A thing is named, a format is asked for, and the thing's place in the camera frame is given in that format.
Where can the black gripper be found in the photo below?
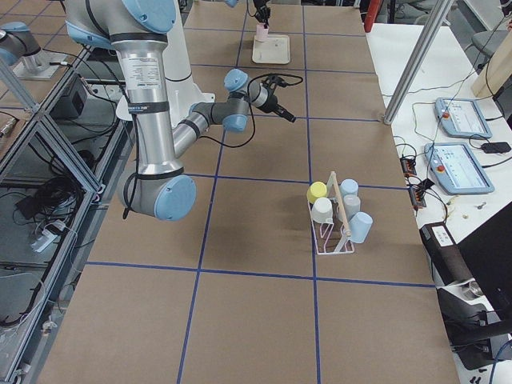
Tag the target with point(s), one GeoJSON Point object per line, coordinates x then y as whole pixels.
{"type": "Point", "coordinates": [262, 10]}
{"type": "Point", "coordinates": [273, 106]}

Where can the pink cup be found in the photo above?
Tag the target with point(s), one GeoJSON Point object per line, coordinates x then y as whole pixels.
{"type": "Point", "coordinates": [262, 30]}

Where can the yellow cup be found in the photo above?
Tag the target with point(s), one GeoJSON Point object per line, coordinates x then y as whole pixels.
{"type": "Point", "coordinates": [315, 191]}

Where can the light blue cup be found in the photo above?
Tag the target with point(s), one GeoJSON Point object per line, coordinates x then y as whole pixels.
{"type": "Point", "coordinates": [348, 186]}

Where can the cream white cup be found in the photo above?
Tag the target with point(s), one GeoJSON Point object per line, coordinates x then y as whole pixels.
{"type": "Point", "coordinates": [322, 211]}

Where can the grey plastic cup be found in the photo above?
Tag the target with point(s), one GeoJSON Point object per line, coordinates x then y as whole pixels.
{"type": "Point", "coordinates": [352, 205]}

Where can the cream rabbit tray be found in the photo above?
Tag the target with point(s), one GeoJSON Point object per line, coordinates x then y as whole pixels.
{"type": "Point", "coordinates": [275, 49]}

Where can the red cylinder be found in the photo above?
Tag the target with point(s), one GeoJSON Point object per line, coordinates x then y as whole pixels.
{"type": "Point", "coordinates": [371, 14]}

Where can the far teach pendant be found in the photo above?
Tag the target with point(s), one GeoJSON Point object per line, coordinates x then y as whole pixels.
{"type": "Point", "coordinates": [461, 118]}

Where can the teach pendant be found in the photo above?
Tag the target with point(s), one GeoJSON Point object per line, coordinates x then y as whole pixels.
{"type": "Point", "coordinates": [456, 169]}
{"type": "Point", "coordinates": [461, 118]}

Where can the near teach pendant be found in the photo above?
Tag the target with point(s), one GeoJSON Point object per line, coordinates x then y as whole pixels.
{"type": "Point", "coordinates": [456, 169]}

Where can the black monitor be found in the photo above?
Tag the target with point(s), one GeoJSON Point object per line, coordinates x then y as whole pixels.
{"type": "Point", "coordinates": [487, 253]}

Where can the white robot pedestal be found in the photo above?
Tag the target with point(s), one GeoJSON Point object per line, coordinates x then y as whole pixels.
{"type": "Point", "coordinates": [182, 92]}

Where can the white wire cup rack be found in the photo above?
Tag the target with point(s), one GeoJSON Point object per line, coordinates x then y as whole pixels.
{"type": "Point", "coordinates": [332, 239]}

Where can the aluminium frame post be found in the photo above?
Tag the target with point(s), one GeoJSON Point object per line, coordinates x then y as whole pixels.
{"type": "Point", "coordinates": [421, 48]}

